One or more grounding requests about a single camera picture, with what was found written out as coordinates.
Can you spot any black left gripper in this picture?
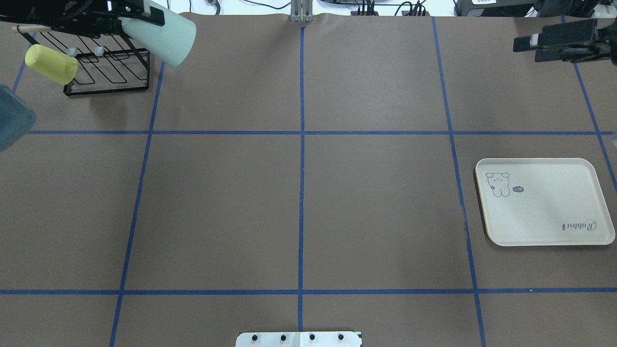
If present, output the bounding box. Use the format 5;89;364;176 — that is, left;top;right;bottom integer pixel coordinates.
0;0;165;38

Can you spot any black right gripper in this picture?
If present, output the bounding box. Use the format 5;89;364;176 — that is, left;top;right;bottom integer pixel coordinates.
513;0;617;64

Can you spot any light green cup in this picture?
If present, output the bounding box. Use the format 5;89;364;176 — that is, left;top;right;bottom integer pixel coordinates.
120;0;197;67

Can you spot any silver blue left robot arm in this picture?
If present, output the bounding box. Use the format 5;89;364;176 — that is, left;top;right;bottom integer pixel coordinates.
1;0;169;151

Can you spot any yellow cup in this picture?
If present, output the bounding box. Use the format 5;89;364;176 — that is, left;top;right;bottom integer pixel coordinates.
24;44;79;85

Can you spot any cream rabbit tray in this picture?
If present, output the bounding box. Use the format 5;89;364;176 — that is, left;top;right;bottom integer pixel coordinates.
474;158;616;247

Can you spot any black wire cup rack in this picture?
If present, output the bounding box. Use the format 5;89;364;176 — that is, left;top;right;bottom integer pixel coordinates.
19;30;151;96

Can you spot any wooden rack handle rod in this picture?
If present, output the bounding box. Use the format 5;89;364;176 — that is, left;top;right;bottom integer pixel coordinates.
12;25;52;34

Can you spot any aluminium frame post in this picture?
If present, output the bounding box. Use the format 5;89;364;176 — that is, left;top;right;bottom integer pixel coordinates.
289;0;314;24

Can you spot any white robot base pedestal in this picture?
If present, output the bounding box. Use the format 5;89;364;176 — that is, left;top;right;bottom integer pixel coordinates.
235;331;363;347

